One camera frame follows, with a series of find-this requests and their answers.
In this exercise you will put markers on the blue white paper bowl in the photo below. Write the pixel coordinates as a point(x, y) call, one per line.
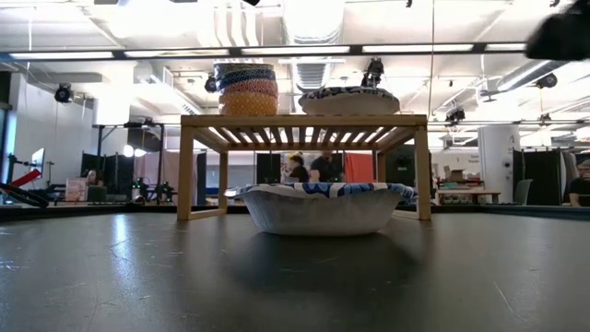
point(350, 103)
point(322, 214)

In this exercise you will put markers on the blue patterned bowl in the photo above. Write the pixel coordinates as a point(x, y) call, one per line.
point(246, 77)

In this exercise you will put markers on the yellow patterned bowl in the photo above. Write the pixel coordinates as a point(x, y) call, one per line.
point(249, 105)

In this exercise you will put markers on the wooden slatted shelf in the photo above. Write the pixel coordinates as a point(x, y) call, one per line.
point(304, 121)

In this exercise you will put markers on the black ceiling spotlight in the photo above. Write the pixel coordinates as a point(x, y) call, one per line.
point(547, 80)
point(63, 93)
point(455, 115)
point(210, 84)

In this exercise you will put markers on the black partition panel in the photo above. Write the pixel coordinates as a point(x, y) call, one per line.
point(544, 175)
point(268, 168)

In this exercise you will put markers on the person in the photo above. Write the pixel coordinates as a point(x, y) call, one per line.
point(325, 169)
point(580, 184)
point(93, 177)
point(298, 170)

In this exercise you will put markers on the grey office chair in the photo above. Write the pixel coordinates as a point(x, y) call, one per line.
point(523, 191)

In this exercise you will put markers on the cardboard box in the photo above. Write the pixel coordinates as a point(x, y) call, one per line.
point(456, 175)

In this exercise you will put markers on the wooden background table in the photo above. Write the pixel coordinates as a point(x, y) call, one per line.
point(465, 193)

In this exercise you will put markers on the dark hanging device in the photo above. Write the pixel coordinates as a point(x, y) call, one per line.
point(374, 71)

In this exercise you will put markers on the orange curtain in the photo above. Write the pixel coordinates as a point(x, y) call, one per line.
point(359, 167)

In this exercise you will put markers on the long ceiling light bar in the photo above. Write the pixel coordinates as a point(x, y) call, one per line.
point(295, 49)

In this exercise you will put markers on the dark background robot station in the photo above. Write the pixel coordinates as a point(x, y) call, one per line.
point(161, 191)

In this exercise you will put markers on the dark table mat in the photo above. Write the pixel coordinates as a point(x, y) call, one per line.
point(184, 276)

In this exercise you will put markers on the pink sign board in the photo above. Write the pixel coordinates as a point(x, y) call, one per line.
point(76, 189)

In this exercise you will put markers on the background monitor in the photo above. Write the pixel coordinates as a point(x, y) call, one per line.
point(38, 160)

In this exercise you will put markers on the red angled bar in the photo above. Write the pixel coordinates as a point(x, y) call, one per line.
point(25, 178)

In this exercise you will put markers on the black angled tube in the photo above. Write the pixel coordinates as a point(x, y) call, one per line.
point(23, 196)

